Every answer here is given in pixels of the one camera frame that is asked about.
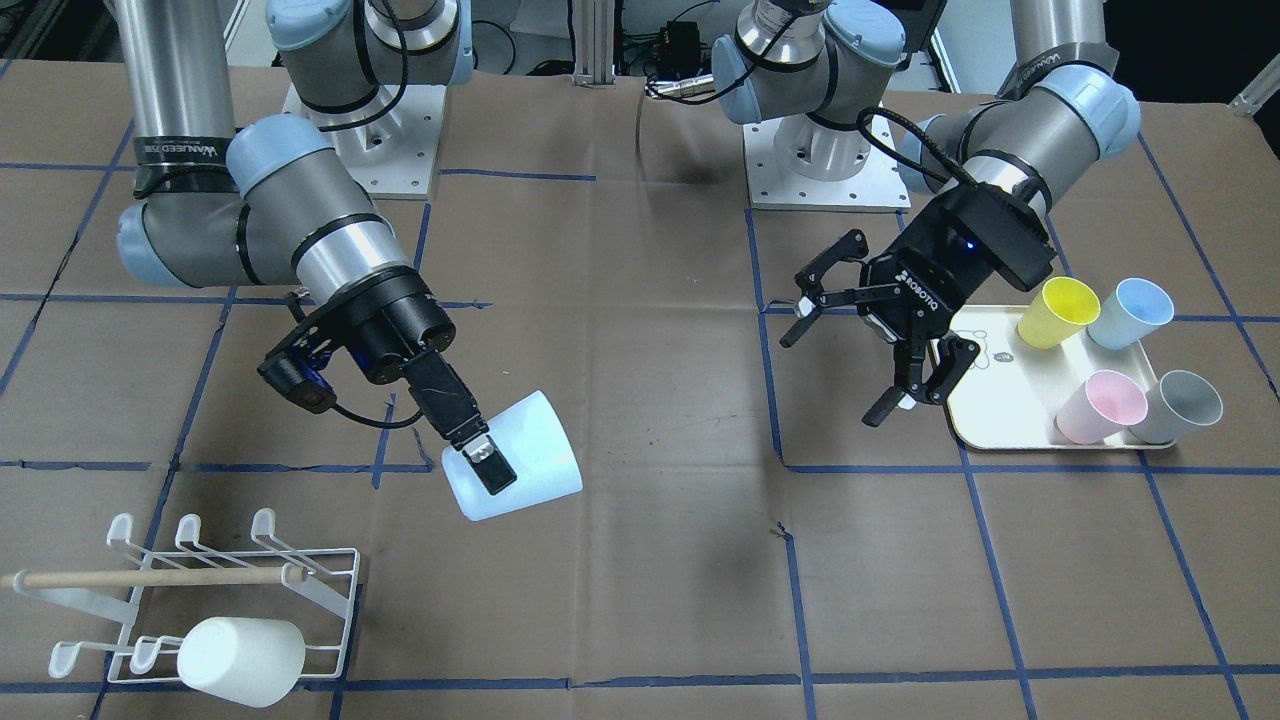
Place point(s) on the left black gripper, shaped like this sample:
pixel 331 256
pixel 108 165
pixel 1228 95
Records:
pixel 912 288

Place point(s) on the light blue cup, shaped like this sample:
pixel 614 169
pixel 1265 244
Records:
pixel 1136 308
pixel 532 438

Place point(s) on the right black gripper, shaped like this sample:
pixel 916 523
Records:
pixel 408 330

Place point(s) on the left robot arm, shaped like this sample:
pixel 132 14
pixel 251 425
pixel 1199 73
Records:
pixel 991 173

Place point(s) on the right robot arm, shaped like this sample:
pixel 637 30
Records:
pixel 272 203

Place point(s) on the yellow cup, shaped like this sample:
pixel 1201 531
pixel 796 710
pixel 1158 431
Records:
pixel 1063 307

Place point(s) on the aluminium frame post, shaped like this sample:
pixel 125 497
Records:
pixel 593 36

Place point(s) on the cream serving tray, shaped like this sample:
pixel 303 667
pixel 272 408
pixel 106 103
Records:
pixel 1008 400

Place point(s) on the grey cup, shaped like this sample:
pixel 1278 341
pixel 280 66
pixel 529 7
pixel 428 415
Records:
pixel 1178 404

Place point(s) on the brown paper table cover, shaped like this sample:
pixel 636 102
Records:
pixel 743 547

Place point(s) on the white ikea cup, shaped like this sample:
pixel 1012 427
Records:
pixel 251 661

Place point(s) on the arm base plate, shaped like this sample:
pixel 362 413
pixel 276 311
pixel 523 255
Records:
pixel 395 156
pixel 795 165

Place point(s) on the white wire cup rack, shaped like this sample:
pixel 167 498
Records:
pixel 149 606

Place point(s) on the pink cup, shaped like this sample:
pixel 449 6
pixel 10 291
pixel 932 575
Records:
pixel 1105 403

